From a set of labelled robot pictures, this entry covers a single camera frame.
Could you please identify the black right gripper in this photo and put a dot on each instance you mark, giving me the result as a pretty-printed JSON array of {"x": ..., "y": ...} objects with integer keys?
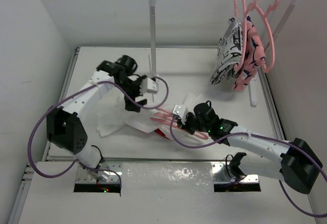
[{"x": 185, "y": 122}]

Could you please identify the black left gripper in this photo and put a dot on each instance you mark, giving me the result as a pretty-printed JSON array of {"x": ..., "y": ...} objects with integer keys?
[{"x": 130, "y": 105}]

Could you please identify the white t shirt red print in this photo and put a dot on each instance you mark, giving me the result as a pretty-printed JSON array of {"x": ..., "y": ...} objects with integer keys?
[{"x": 116, "y": 117}]

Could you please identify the pink plastic hanger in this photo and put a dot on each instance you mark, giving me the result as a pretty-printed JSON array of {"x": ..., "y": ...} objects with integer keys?
[{"x": 164, "y": 117}]

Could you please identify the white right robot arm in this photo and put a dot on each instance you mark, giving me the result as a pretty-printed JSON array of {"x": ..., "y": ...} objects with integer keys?
[{"x": 293, "y": 162}]

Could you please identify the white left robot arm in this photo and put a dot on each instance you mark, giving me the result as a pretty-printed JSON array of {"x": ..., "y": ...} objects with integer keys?
[{"x": 64, "y": 126}]

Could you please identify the white black printed shirt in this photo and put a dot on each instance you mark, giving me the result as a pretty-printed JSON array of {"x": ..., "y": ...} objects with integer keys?
[{"x": 229, "y": 52}]

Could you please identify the pink navy printed shirt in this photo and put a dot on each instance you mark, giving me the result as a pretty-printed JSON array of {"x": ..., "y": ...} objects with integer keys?
[{"x": 244, "y": 78}]

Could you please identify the empty pink hanger right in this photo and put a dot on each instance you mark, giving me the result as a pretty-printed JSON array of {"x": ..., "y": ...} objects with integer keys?
[{"x": 264, "y": 17}]

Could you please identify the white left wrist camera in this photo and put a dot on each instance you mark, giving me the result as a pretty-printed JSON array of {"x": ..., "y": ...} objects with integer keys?
[{"x": 149, "y": 86}]

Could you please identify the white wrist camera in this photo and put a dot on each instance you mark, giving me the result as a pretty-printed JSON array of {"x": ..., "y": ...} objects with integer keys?
[
  {"x": 149, "y": 86},
  {"x": 180, "y": 111}
]

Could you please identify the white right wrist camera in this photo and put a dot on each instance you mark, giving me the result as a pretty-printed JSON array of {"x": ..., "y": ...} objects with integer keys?
[{"x": 180, "y": 111}]

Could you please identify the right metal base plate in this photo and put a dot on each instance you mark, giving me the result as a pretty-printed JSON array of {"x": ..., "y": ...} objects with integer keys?
[{"x": 220, "y": 175}]

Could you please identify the metal base plate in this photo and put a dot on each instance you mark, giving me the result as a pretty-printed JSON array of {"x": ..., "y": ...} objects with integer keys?
[
  {"x": 220, "y": 175},
  {"x": 104, "y": 173}
]

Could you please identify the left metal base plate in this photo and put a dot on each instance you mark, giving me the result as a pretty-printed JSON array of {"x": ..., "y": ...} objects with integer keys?
[{"x": 104, "y": 173}]

